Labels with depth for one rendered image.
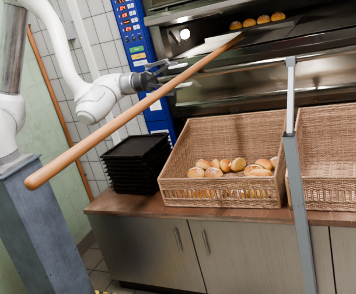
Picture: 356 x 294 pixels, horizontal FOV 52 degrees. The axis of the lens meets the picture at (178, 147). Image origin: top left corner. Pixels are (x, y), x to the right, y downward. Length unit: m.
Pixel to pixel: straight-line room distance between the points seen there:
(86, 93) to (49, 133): 1.14
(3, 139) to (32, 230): 0.40
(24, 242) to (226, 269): 0.90
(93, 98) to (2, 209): 0.62
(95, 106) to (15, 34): 0.52
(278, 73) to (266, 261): 0.88
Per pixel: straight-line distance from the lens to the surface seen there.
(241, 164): 1.90
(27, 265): 1.83
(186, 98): 2.01
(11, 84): 1.76
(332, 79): 1.82
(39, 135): 2.46
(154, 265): 1.99
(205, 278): 1.89
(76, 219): 2.69
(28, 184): 0.78
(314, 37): 1.80
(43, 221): 1.72
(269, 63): 1.45
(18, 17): 1.72
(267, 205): 1.58
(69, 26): 2.29
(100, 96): 1.42
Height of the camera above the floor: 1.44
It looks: 21 degrees down
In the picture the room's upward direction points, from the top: 15 degrees counter-clockwise
